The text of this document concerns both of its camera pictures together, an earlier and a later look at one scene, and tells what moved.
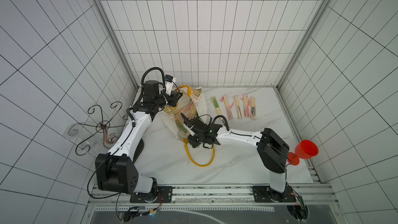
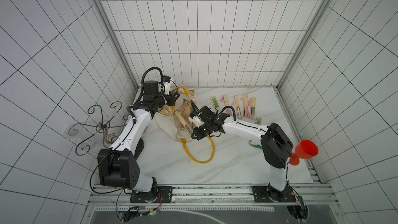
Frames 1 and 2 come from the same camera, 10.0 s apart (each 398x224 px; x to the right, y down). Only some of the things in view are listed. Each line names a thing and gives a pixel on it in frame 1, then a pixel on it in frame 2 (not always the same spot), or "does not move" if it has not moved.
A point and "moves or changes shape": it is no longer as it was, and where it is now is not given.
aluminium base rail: [216, 198] does not move
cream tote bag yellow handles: [192, 105] moves or changes shape
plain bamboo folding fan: [237, 99] does not move
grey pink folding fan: [253, 114] does not move
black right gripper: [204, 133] to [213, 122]
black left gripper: [174, 97] does not move
